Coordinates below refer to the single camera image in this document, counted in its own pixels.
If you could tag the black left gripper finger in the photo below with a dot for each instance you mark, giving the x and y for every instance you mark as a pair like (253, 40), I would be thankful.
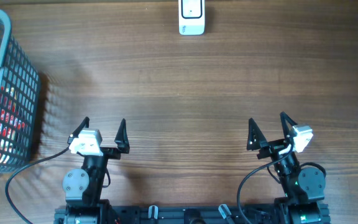
(84, 124)
(121, 138)

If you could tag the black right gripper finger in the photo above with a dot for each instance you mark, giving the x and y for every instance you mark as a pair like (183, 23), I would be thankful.
(256, 140)
(286, 122)

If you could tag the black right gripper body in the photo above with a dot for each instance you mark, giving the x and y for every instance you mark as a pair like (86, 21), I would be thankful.
(275, 147)

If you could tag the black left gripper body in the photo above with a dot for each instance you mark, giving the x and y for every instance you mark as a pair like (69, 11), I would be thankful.
(96, 166)

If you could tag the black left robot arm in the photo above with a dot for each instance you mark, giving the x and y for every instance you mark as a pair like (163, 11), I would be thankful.
(83, 186)

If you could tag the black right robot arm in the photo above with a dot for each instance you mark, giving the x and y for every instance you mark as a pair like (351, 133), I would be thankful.
(302, 184)

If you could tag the white barcode scanner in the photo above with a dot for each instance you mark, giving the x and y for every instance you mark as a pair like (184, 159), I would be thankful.
(191, 17)

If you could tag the grey plastic shopping basket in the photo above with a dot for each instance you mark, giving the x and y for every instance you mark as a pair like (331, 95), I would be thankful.
(20, 86)

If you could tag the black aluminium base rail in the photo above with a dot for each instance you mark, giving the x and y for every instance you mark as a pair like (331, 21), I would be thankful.
(182, 214)

